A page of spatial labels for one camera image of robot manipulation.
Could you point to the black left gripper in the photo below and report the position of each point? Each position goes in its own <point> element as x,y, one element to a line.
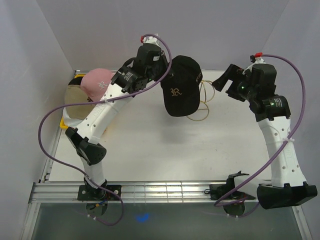
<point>162,60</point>

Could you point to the gold wire hat stand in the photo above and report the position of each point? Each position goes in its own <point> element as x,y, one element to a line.
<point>207,94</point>

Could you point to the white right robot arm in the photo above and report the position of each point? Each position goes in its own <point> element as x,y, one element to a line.
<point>279,183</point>

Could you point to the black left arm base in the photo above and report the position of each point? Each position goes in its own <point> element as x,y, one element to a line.
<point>97,199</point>

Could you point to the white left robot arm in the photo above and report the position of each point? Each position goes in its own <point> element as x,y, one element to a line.
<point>125,85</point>

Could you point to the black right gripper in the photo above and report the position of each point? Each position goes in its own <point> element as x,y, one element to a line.
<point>229,74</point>

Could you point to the pink cap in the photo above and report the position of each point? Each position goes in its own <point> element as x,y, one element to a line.
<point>96,82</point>

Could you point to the black cap gold logo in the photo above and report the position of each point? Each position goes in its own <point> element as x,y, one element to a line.
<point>181,92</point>

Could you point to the aluminium rail frame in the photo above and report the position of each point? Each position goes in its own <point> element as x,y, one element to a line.
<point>155,211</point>

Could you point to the yellow plastic tray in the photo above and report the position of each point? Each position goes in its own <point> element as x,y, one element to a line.
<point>62,124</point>

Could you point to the black cap white logo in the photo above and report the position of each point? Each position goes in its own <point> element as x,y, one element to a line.
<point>76,81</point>

